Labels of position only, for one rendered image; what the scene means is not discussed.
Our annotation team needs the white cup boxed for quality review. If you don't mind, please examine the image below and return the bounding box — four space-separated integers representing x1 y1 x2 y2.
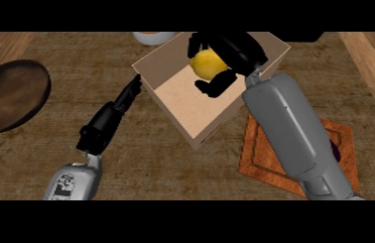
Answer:
131 32 178 47

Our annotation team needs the brown wooden cutting board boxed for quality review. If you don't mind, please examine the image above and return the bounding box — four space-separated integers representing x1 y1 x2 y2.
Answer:
237 113 361 199

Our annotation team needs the brown woven placemat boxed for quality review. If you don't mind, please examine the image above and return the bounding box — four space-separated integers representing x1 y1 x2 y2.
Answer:
0 32 375 201

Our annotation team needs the dark brown wooden bowl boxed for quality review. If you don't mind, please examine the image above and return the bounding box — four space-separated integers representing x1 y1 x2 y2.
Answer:
0 59 53 134

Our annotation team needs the cardboard box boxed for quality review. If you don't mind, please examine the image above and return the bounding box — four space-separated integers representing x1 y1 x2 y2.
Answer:
129 32 292 152

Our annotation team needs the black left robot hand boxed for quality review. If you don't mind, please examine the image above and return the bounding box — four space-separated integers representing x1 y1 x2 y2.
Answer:
75 73 143 157

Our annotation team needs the dark purple vegetable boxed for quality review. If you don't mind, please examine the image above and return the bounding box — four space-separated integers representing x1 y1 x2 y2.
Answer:
329 139 342 163

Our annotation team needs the yellow lemon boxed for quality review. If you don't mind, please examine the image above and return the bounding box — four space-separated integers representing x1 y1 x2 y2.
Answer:
188 49 230 82

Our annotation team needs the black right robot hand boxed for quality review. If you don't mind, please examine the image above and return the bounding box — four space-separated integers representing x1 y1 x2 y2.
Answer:
187 32 270 99

